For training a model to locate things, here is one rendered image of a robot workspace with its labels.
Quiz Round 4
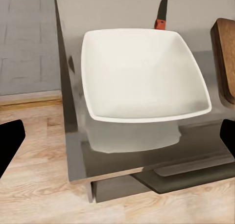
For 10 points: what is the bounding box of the cutting board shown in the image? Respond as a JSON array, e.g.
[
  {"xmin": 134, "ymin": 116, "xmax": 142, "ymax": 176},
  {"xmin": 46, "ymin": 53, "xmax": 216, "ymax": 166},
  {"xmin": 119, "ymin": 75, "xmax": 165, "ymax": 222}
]
[{"xmin": 213, "ymin": 18, "xmax": 235, "ymax": 104}]

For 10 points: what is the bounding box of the bowl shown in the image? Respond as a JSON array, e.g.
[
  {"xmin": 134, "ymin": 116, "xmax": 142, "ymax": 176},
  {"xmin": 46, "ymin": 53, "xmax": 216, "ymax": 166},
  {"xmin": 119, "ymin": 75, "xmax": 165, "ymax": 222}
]
[{"xmin": 81, "ymin": 28, "xmax": 212, "ymax": 123}]

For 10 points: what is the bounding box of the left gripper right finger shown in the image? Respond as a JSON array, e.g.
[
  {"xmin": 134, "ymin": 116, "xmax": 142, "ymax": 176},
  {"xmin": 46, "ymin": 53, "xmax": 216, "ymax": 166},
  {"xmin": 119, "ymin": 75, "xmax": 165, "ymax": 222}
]
[{"xmin": 220, "ymin": 119, "xmax": 235, "ymax": 158}]

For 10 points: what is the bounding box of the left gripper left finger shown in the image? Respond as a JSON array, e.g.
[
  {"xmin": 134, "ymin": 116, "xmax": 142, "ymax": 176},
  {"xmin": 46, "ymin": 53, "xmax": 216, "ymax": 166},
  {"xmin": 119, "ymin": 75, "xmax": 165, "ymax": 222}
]
[{"xmin": 0, "ymin": 119, "xmax": 25, "ymax": 178}]

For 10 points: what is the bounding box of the parer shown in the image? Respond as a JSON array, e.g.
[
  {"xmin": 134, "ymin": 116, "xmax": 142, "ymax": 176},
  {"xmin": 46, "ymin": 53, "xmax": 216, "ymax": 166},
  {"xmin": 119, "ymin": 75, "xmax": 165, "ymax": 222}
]
[{"xmin": 155, "ymin": 0, "xmax": 167, "ymax": 30}]

